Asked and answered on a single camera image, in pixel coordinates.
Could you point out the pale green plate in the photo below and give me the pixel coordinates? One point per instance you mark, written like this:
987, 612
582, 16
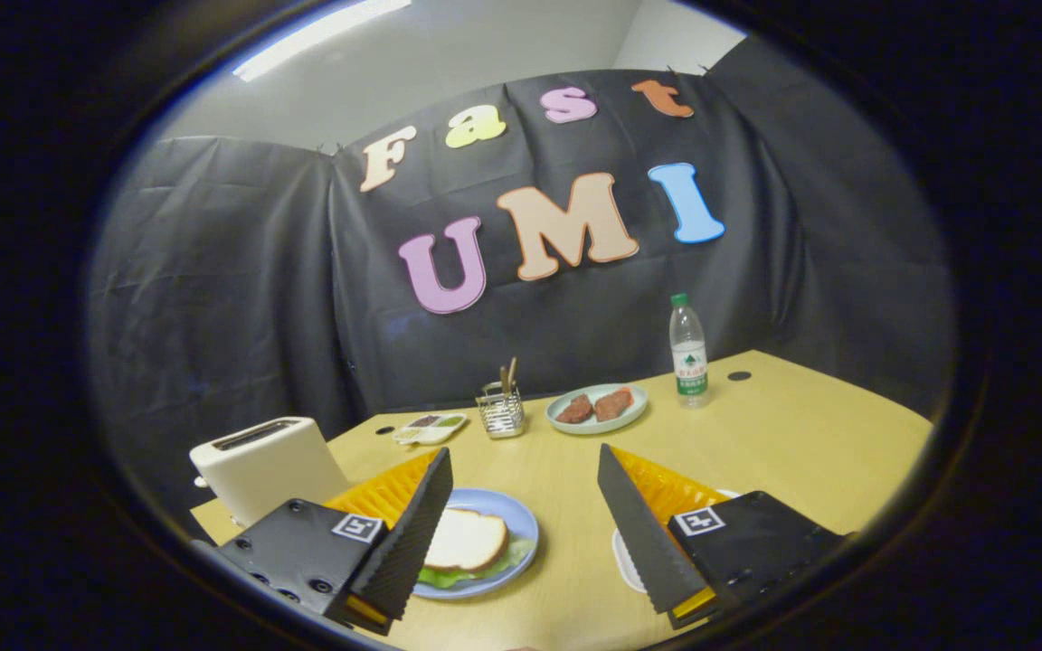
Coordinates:
598, 428

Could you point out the brown meat patty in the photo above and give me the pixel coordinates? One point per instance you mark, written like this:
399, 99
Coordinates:
574, 409
613, 404

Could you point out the clear plastic water bottle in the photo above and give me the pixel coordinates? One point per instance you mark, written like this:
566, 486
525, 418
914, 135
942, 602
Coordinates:
688, 348

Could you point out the white plate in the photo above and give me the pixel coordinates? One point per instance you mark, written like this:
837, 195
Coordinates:
622, 556

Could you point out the black backdrop cloth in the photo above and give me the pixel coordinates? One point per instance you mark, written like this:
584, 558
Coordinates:
259, 271

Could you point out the plain bread slice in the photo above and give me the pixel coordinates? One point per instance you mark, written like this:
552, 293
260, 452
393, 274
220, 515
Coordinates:
467, 538

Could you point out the blue plate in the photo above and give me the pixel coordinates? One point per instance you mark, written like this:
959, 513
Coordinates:
507, 514

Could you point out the cream toaster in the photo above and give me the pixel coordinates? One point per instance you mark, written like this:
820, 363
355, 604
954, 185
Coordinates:
277, 470

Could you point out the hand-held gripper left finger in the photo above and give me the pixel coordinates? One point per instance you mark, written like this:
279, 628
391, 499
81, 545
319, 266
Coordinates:
412, 533

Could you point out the wooden stick utensil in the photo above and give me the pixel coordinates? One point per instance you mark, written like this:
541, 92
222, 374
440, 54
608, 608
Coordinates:
512, 372
504, 380

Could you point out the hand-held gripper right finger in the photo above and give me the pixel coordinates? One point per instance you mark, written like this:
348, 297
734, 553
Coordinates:
643, 542

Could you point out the small white sauce tray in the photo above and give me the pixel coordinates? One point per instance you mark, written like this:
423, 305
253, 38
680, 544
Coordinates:
431, 435

